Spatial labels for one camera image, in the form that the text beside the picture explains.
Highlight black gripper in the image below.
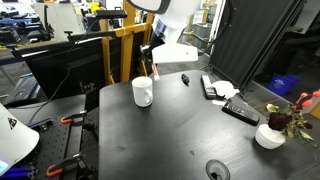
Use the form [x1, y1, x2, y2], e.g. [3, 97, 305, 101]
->
[140, 32, 164, 63]

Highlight small black clicker remote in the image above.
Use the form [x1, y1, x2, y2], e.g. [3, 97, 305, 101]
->
[181, 74, 190, 86]

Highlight white round vase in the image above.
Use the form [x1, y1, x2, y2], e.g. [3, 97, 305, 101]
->
[255, 124, 286, 149]

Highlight orange handled clamp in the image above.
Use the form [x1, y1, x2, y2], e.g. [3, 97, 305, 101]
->
[60, 110, 87, 124]
[46, 152, 83, 177]

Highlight black keyboard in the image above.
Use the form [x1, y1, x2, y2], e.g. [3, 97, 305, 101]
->
[3, 75, 41, 107]

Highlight black folding partition screen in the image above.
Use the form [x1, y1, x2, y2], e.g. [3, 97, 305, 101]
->
[209, 0, 306, 89]

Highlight grey and black remote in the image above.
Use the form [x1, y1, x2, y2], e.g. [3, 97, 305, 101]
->
[201, 75, 217, 100]

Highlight black camera on stand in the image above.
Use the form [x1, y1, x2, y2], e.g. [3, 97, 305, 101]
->
[95, 10, 127, 19]

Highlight yellow wooden easel frame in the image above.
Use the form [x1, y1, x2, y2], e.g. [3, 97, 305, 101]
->
[102, 0, 154, 85]

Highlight lower orange handled clamp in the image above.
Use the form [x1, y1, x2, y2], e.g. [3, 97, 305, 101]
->
[46, 152, 83, 177]

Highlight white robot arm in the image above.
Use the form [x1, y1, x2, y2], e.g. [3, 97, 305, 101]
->
[127, 0, 201, 64]

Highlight table cable grommet hole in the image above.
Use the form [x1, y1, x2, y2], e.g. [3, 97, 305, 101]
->
[206, 159, 230, 180]

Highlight large black monitor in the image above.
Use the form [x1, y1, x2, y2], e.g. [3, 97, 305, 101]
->
[11, 31, 119, 100]

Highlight upper orange handled clamp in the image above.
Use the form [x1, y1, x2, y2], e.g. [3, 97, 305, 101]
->
[60, 110, 87, 124]

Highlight black remote control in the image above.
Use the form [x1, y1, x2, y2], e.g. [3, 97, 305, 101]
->
[222, 102, 260, 126]

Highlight crumpled white tissue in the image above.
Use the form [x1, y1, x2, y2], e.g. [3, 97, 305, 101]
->
[212, 80, 240, 99]

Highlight grey storage bins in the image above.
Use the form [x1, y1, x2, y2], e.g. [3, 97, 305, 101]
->
[191, 23, 211, 50]

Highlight white ceramic mug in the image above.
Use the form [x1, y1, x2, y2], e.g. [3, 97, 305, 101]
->
[132, 76, 153, 107]

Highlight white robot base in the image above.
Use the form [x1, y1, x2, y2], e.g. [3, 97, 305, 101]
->
[0, 104, 40, 175]

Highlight orange and white marker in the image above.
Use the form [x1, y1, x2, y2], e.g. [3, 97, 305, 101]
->
[151, 63, 160, 81]

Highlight blue recycling bin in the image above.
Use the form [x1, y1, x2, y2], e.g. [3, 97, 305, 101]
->
[268, 74, 299, 96]

